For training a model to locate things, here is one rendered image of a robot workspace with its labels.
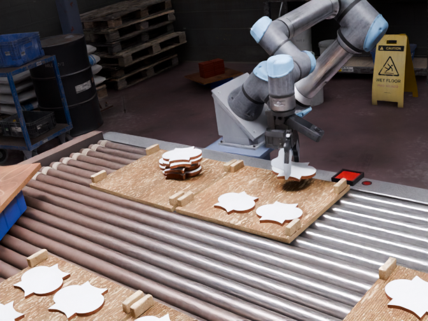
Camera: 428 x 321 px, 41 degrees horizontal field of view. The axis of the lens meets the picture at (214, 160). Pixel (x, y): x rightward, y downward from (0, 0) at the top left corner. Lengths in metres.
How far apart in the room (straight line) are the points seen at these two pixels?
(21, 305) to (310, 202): 0.83
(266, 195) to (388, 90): 3.65
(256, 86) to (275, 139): 0.53
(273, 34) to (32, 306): 1.00
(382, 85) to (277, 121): 3.67
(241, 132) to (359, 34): 0.62
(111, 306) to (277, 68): 0.78
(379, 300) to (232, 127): 1.20
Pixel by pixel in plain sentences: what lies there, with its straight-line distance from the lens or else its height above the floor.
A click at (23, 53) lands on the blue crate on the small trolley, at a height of 0.94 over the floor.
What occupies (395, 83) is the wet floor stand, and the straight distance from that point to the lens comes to 5.31.
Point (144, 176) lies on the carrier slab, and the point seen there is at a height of 0.94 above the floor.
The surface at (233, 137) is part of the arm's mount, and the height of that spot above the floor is 0.91.
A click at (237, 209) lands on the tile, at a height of 0.95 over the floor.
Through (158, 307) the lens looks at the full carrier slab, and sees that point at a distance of 1.37.
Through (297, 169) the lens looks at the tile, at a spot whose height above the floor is 1.00.
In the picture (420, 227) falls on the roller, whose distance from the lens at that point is 1.62.
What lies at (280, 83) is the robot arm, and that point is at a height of 1.28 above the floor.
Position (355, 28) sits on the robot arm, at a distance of 2.03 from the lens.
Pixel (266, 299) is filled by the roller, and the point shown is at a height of 0.92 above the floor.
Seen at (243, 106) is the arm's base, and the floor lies 1.05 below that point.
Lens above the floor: 1.73
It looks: 22 degrees down
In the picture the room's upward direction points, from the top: 8 degrees counter-clockwise
